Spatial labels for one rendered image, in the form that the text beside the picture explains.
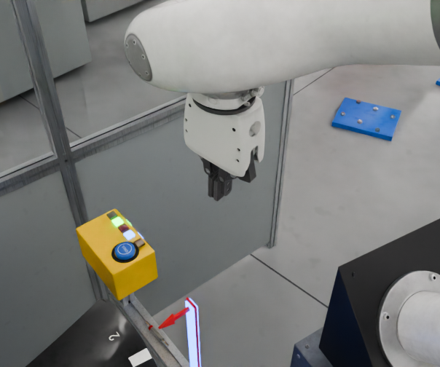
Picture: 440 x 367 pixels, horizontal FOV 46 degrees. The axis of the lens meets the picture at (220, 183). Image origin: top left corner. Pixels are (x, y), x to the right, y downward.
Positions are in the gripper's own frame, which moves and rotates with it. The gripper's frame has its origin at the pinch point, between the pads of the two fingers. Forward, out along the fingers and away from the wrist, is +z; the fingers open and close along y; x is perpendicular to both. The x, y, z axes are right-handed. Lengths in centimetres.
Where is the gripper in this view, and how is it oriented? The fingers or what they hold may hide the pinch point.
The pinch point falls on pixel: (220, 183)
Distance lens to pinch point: 71.6
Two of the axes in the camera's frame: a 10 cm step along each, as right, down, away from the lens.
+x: -6.4, 5.4, -5.5
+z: -0.3, 6.9, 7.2
